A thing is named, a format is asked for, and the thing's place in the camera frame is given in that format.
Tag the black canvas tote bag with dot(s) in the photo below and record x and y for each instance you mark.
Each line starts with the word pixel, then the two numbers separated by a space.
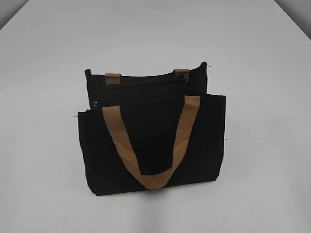
pixel 105 171

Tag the tan front bag handle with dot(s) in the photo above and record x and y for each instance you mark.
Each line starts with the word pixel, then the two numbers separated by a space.
pixel 152 138

